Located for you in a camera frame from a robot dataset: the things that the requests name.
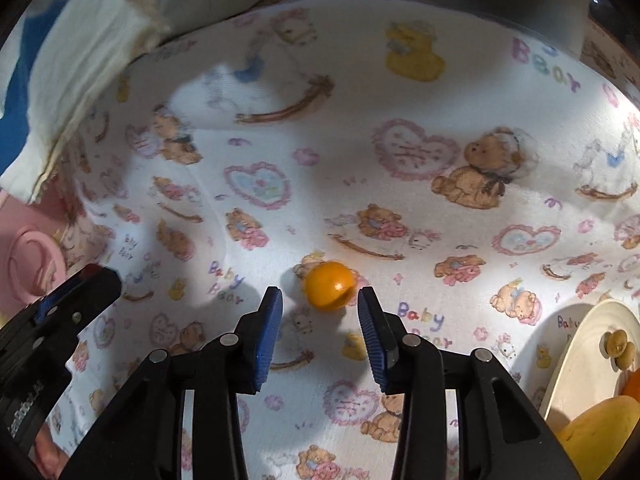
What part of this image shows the striped cloth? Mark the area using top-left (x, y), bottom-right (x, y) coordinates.
top-left (0, 0), bottom-right (171, 206)

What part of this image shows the yellow cherry tomato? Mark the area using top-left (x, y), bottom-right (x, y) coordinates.
top-left (303, 260), bottom-right (357, 311)

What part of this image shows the large yellow apple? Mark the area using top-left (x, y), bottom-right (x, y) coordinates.
top-left (556, 394), bottom-right (640, 480)

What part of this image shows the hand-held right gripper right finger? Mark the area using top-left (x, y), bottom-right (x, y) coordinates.
top-left (357, 287), bottom-right (582, 480)

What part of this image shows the pink toy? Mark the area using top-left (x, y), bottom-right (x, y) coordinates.
top-left (0, 187), bottom-right (71, 318)

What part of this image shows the orange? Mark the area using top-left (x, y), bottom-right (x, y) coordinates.
top-left (622, 367), bottom-right (640, 403)

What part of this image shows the person's left hand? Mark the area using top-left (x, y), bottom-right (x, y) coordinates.
top-left (32, 430), bottom-right (68, 480)

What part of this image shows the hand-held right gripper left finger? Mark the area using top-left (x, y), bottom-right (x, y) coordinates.
top-left (60, 286), bottom-right (284, 480)

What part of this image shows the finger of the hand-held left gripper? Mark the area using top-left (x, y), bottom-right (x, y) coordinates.
top-left (0, 266), bottom-right (100, 334)
top-left (0, 267), bottom-right (124, 367)

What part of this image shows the cream plate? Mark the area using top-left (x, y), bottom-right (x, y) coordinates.
top-left (540, 300), bottom-right (640, 441)

